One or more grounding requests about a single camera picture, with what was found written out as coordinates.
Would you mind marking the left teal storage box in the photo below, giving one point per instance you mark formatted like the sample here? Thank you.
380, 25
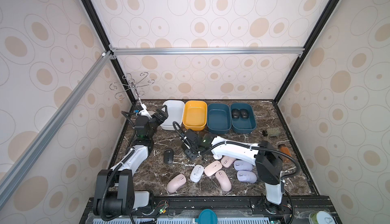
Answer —
219, 119

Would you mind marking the yellow storage box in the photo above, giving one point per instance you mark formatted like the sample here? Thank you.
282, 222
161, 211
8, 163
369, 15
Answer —
195, 115

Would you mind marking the orange spice jar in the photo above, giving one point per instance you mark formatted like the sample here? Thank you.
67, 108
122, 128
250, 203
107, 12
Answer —
284, 149

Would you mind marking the metal wire hook stand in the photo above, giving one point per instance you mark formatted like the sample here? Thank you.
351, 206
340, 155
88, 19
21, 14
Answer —
132, 86

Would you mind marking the pink mouse lower right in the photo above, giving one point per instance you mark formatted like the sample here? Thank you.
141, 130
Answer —
223, 180

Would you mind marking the pink mouse upper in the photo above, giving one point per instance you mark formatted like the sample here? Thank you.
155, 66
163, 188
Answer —
227, 161

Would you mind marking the black mouse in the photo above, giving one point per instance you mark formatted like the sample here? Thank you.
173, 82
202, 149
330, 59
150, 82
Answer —
236, 113
244, 113
168, 156

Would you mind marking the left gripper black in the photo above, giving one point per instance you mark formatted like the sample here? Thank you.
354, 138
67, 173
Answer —
164, 116

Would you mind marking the right teal storage box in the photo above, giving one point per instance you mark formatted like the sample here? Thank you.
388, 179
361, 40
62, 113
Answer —
244, 126

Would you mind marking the purple mouse middle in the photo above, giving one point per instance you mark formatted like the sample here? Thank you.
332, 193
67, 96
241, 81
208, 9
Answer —
241, 165

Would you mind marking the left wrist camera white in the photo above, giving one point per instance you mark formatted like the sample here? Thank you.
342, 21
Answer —
143, 109

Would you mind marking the white storage box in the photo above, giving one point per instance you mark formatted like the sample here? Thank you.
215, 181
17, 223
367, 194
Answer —
175, 112

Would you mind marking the pink mouse middle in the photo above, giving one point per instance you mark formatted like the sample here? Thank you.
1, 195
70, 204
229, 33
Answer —
212, 168

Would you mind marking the teal round lid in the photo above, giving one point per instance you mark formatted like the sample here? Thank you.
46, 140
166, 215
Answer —
207, 216

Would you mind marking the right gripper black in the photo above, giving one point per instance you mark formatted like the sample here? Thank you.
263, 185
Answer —
188, 145

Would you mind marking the white mouse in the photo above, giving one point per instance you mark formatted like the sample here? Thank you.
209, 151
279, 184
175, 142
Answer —
197, 173
217, 157

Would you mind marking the pink mouse lower left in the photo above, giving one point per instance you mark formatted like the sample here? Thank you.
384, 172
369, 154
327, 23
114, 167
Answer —
176, 183

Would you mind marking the purple mouse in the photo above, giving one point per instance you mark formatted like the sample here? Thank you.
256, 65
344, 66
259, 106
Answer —
246, 176
241, 165

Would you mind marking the teal storage box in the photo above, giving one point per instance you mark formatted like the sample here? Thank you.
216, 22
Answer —
219, 119
244, 126

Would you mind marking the pink mouse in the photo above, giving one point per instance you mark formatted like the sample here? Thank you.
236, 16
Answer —
223, 180
227, 161
176, 183
212, 168

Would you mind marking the glass jar of green herbs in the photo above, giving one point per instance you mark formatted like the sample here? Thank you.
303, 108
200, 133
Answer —
271, 132

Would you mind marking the horizontal aluminium frame bar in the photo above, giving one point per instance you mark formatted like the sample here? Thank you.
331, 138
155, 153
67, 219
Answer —
214, 51

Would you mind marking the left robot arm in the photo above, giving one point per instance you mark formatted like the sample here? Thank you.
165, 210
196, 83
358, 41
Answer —
114, 193

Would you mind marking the purple mouse lower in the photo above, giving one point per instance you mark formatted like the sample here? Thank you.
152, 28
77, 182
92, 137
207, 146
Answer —
246, 176

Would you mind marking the left diagonal aluminium bar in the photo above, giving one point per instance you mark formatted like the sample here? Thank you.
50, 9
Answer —
20, 169

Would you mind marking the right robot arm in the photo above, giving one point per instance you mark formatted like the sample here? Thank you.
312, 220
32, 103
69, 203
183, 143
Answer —
267, 160

